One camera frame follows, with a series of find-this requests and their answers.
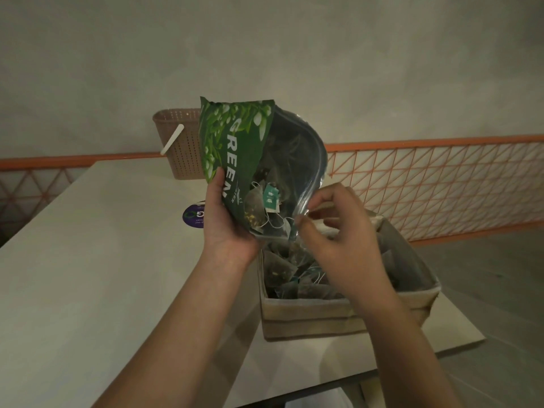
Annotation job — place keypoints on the pile of green tea bags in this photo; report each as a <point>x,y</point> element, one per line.
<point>259,208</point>
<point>280,271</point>

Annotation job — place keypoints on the person's left hand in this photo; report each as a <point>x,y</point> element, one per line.
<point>227,237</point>

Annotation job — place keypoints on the green tea pouch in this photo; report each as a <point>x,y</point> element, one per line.
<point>229,140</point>

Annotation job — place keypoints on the person's left forearm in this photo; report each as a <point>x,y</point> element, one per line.
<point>170,344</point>

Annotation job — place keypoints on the round blue sticker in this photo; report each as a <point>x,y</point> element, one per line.
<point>193,215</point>

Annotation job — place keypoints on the beige fabric storage box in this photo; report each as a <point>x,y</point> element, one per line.
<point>310,322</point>

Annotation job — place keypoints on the orange metal mesh fence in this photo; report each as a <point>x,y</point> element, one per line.
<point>446,142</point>

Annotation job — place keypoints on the person's right hand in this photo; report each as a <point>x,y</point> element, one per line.
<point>352,254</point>

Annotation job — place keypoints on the brown perforated plastic basket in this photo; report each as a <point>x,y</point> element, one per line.
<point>182,161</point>

